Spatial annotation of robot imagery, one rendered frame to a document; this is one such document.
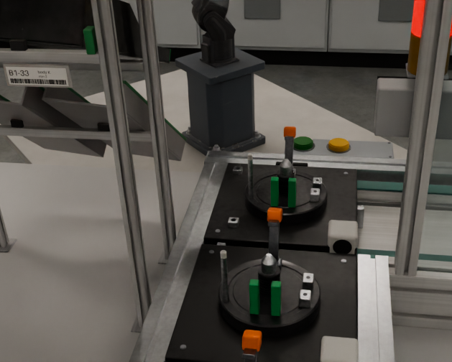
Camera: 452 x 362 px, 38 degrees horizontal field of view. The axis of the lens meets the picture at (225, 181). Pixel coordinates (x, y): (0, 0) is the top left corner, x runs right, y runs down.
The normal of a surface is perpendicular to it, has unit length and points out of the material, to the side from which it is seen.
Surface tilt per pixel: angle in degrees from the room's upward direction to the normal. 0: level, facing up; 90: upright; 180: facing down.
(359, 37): 90
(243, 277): 0
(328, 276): 0
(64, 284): 0
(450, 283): 90
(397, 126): 90
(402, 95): 90
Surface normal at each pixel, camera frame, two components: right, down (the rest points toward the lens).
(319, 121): -0.04, -0.85
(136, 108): 0.94, 0.14
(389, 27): -0.18, 0.52
